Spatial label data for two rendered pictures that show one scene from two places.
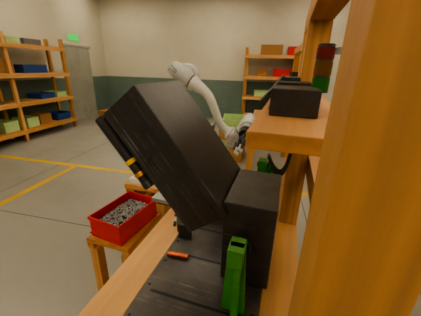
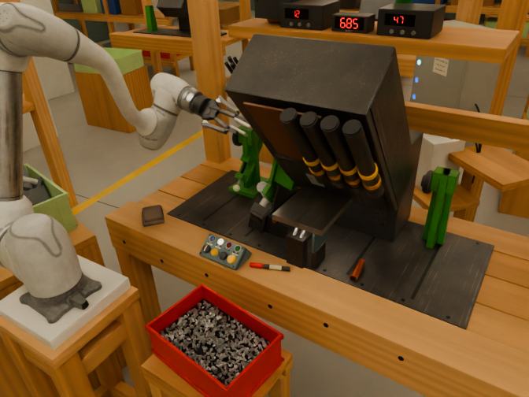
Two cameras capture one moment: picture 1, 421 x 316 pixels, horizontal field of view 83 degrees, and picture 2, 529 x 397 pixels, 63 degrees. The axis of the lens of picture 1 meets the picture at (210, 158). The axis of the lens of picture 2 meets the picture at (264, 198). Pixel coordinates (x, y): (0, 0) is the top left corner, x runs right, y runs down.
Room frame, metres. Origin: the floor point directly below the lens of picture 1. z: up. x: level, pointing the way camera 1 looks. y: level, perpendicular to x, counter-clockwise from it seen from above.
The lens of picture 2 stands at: (0.75, 1.19, 1.81)
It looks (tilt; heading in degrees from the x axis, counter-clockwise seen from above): 31 degrees down; 288
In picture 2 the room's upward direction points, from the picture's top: 3 degrees counter-clockwise
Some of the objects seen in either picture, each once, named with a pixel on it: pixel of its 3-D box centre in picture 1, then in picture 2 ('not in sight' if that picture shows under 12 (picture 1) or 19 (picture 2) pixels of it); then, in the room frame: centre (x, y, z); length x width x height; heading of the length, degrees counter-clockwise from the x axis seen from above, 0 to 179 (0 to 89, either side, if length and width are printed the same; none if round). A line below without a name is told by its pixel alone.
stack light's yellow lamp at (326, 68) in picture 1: (322, 68); not in sight; (0.77, -0.33, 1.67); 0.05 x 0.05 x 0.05
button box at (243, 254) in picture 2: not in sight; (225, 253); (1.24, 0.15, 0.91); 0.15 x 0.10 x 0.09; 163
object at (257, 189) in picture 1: (252, 222); (364, 177); (0.82, -0.18, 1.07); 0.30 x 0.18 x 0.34; 163
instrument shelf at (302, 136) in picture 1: (299, 111); (359, 34); (0.89, -0.33, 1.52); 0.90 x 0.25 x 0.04; 163
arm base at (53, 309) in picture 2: not in sight; (62, 289); (1.66, 0.44, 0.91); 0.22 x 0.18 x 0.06; 162
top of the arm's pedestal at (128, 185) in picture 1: (154, 179); (66, 306); (1.67, 0.43, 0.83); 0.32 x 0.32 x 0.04; 75
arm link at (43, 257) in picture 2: not in sight; (41, 250); (1.69, 0.43, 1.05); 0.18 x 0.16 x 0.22; 167
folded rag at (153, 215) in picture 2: not in sight; (152, 215); (1.59, 0.01, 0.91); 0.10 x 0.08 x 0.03; 123
